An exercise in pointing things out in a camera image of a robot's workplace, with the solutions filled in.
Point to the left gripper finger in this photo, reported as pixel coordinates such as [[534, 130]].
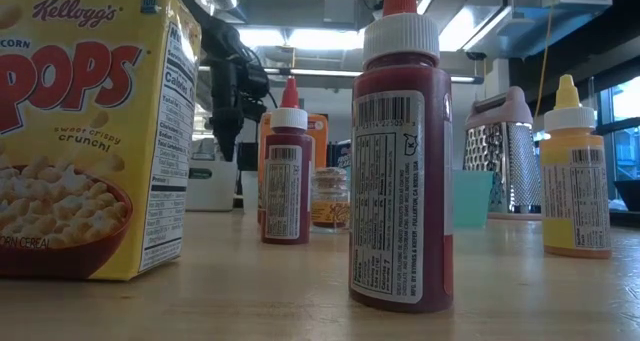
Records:
[[221, 141], [233, 141]]

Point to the orange snack box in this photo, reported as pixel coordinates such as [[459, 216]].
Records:
[[318, 141]]

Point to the dark blue cereal box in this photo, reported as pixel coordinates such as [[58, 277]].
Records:
[[342, 156]]

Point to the yellow food colouring bottle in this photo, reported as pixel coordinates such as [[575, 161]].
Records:
[[575, 196]]

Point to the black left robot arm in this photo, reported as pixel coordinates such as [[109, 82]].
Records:
[[220, 33]]

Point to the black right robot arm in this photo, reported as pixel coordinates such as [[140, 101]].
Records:
[[629, 197]]

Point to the black computer monitor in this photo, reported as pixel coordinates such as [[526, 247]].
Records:
[[248, 156]]

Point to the frosted white plastic bin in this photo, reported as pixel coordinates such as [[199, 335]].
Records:
[[212, 193]]

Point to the red food colouring bottle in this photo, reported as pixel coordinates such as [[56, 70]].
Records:
[[400, 206], [286, 191]]

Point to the grey ceiling pipe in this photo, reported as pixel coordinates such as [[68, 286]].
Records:
[[320, 72]]

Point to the fluorescent ceiling light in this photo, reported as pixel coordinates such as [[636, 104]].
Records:
[[310, 38]]

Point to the small brown spice jar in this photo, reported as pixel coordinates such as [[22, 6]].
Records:
[[330, 201]]

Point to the grey ceiling junction box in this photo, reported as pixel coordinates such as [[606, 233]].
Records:
[[345, 8]]

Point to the yellow Corn Pops box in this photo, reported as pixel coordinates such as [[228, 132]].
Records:
[[75, 131]]

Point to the teal plastic tray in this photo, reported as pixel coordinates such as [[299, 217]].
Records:
[[472, 201]]

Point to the pink metal box grater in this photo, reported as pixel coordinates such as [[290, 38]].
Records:
[[500, 156]]

